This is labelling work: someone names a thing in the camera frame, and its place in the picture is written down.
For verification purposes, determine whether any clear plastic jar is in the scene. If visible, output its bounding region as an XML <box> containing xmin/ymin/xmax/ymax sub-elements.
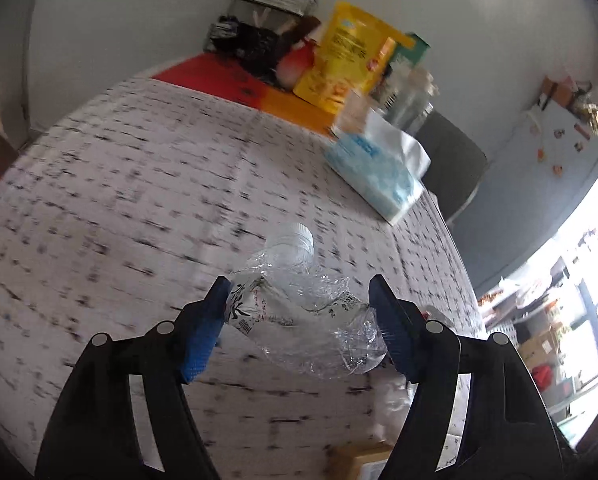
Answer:
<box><xmin>379</xmin><ymin>67</ymin><xmax>438</xmax><ymax>131</ymax></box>

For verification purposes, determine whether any red bag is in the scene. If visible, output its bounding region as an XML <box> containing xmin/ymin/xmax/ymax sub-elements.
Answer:
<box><xmin>531</xmin><ymin>364</ymin><xmax>554</xmax><ymax>392</ymax></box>

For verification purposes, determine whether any white refrigerator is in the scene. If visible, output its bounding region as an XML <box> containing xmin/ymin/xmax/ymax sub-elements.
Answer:
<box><xmin>452</xmin><ymin>96</ymin><xmax>598</xmax><ymax>296</ymax></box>

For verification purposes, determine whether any green white box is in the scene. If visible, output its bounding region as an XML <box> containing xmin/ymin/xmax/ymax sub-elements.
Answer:
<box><xmin>376</xmin><ymin>32</ymin><xmax>430</xmax><ymax>101</ymax></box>

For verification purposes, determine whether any large cardboard box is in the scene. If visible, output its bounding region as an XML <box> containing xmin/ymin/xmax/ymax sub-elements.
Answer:
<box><xmin>518</xmin><ymin>327</ymin><xmax>560</xmax><ymax>370</ymax></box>

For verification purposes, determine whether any grey dining chair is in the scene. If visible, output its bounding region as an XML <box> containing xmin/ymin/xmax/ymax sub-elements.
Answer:
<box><xmin>415</xmin><ymin>110</ymin><xmax>488</xmax><ymax>222</ymax></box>

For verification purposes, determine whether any red orange placemat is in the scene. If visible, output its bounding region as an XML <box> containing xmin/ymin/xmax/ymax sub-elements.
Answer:
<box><xmin>154</xmin><ymin>53</ymin><xmax>334</xmax><ymax>136</ymax></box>

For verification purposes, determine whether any blue tissue pack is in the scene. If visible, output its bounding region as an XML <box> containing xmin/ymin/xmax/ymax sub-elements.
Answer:
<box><xmin>325</xmin><ymin>110</ymin><xmax>430</xmax><ymax>226</ymax></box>

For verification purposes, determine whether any small cardboard box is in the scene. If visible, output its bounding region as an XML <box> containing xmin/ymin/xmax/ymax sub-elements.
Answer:
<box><xmin>325</xmin><ymin>442</ymin><xmax>392</xmax><ymax>480</ymax></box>

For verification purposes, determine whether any yellow snack bag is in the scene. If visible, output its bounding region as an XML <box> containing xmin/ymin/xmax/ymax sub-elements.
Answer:
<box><xmin>293</xmin><ymin>1</ymin><xmax>415</xmax><ymax>114</ymax></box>

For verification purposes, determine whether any crushed clear plastic bottle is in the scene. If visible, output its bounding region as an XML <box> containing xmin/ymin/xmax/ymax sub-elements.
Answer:
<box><xmin>225</xmin><ymin>223</ymin><xmax>387</xmax><ymax>379</ymax></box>

